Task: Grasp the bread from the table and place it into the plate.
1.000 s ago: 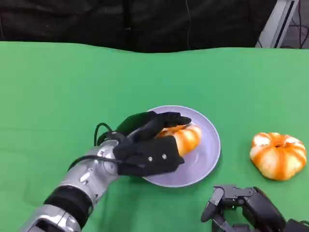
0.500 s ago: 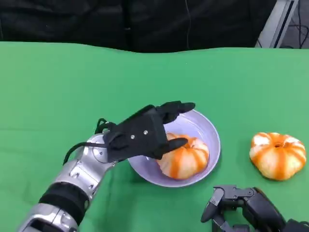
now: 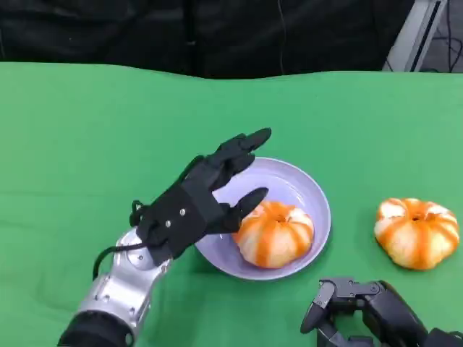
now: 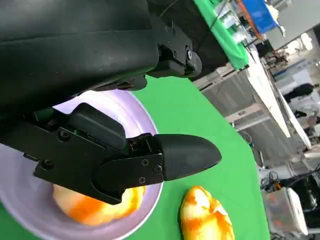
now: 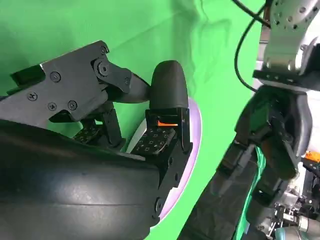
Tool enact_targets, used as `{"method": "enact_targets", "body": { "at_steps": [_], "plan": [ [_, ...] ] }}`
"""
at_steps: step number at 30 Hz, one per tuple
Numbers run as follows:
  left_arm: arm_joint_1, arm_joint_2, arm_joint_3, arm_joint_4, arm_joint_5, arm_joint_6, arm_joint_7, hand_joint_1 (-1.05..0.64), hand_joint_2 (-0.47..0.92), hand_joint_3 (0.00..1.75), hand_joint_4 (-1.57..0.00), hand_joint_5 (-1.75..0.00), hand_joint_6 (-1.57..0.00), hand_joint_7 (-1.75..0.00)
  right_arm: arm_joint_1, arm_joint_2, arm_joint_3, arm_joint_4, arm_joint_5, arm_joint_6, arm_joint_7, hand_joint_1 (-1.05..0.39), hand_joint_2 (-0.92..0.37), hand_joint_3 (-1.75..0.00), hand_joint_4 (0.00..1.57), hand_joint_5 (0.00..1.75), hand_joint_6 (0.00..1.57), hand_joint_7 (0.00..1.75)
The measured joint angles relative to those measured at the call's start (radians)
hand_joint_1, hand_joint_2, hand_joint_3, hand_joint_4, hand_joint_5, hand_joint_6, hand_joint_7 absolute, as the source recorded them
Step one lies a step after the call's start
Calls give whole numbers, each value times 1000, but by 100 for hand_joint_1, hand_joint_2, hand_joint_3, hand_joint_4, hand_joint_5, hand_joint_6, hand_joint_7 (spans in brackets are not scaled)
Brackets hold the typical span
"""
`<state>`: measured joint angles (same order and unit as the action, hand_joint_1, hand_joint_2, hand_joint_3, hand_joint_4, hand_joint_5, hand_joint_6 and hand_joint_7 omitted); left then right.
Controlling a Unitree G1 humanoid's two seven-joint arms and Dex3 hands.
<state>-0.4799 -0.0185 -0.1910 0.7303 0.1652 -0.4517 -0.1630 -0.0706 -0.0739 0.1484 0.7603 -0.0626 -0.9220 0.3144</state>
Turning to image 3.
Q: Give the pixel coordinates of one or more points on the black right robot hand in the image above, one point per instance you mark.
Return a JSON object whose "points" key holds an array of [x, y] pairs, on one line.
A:
{"points": [[383, 307]]}

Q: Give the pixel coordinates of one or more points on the black backdrop curtain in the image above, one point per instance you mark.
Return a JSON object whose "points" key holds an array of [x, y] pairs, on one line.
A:
{"points": [[144, 32]]}

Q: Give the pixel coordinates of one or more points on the lilac plate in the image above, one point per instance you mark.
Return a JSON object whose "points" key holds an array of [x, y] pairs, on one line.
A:
{"points": [[289, 180]]}

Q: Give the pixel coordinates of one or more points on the orange white toy bread roll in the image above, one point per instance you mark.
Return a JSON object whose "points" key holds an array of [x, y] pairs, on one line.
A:
{"points": [[275, 236], [416, 238]]}

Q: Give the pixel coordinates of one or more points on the green table cloth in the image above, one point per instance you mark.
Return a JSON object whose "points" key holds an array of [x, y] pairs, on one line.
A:
{"points": [[90, 126]]}

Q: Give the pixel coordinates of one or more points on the grey aluminium frame post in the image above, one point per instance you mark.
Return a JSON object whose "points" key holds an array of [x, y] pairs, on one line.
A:
{"points": [[416, 36]]}

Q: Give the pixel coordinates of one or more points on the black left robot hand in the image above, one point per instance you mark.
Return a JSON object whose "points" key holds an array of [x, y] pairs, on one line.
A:
{"points": [[181, 224]]}

